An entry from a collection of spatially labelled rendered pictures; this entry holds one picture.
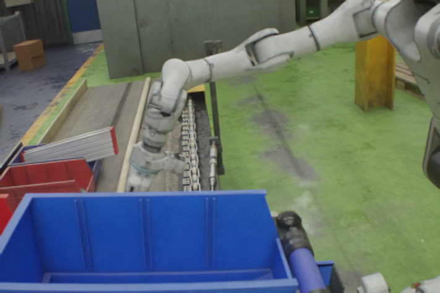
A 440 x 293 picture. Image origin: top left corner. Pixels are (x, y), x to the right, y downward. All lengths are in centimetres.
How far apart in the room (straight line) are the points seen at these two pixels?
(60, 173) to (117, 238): 127
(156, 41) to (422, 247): 491
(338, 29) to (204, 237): 83
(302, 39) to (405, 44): 27
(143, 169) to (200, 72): 27
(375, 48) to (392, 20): 344
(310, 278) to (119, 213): 23
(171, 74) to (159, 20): 549
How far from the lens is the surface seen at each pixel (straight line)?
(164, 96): 104
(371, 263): 255
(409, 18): 120
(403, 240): 274
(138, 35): 659
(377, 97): 475
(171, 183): 179
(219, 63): 113
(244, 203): 53
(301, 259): 51
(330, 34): 125
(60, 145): 192
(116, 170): 196
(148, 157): 108
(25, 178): 186
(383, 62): 467
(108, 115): 267
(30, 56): 845
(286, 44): 121
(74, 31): 1035
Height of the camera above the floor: 158
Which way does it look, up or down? 25 degrees down
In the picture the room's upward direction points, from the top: 6 degrees counter-clockwise
